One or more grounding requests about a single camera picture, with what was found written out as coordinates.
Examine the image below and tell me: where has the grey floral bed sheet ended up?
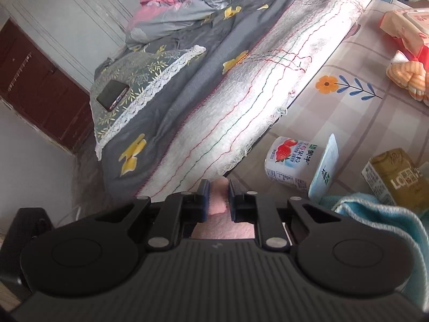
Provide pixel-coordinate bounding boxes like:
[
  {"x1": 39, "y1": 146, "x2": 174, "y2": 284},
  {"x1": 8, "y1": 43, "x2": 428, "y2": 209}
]
[{"x1": 94, "y1": 0, "x2": 379, "y2": 188}]

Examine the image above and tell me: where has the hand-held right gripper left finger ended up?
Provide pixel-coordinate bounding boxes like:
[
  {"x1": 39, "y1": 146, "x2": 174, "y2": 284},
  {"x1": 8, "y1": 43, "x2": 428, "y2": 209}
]
[{"x1": 95, "y1": 179, "x2": 211, "y2": 251}]

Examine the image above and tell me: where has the white panelled door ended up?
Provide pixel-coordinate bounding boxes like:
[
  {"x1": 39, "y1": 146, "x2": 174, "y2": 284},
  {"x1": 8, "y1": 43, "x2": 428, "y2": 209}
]
[{"x1": 0, "y1": 0, "x2": 135, "y2": 84}]

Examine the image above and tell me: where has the red wet wipes pack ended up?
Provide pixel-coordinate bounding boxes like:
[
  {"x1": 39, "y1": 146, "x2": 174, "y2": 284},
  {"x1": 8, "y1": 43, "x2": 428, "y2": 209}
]
[{"x1": 379, "y1": 8, "x2": 429, "y2": 57}]

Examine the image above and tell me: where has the pink round plush toy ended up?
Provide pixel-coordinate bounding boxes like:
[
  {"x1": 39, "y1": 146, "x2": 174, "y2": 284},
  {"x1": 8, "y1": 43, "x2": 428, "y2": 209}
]
[{"x1": 193, "y1": 178, "x2": 255, "y2": 240}]

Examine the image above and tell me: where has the grey leaf-print lace pillow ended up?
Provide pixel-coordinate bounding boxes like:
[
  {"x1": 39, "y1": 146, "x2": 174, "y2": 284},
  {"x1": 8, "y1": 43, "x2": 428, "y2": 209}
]
[{"x1": 90, "y1": 45, "x2": 206, "y2": 160}]

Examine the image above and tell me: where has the yellow drink carton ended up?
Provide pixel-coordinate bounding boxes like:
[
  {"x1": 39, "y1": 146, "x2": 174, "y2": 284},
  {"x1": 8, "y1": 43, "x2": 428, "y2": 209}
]
[{"x1": 361, "y1": 148, "x2": 429, "y2": 213}]

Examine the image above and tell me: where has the bed with white quilted mattress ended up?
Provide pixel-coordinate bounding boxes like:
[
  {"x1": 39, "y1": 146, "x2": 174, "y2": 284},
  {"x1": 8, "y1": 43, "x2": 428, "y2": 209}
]
[{"x1": 90, "y1": 0, "x2": 408, "y2": 205}]

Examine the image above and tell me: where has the light blue towel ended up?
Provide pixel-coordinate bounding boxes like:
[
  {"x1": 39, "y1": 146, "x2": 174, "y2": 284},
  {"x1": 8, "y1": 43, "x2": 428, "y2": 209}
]
[{"x1": 320, "y1": 193, "x2": 429, "y2": 296}]

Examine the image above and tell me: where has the strawberry yogurt cup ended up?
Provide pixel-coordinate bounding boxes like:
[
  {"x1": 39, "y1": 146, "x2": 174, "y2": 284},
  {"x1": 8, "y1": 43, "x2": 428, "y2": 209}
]
[{"x1": 265, "y1": 133, "x2": 340, "y2": 202}]

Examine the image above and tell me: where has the brown wooden cabinet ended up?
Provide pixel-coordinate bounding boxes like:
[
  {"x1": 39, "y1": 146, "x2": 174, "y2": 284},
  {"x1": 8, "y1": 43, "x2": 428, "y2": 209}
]
[{"x1": 0, "y1": 18, "x2": 96, "y2": 155}]

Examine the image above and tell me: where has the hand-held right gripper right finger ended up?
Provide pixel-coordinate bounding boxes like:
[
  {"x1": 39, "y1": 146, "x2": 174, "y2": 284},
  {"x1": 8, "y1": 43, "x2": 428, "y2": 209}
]
[{"x1": 228, "y1": 178, "x2": 336, "y2": 251}]

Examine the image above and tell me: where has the orange and white braided cloth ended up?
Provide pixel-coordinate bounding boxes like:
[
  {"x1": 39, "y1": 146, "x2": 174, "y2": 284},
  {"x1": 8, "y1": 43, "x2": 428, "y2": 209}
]
[{"x1": 385, "y1": 50, "x2": 429, "y2": 106}]

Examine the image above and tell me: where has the black smartphone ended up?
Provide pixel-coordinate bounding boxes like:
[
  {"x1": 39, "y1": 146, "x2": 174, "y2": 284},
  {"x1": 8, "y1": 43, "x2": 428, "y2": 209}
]
[{"x1": 97, "y1": 80, "x2": 130, "y2": 112}]

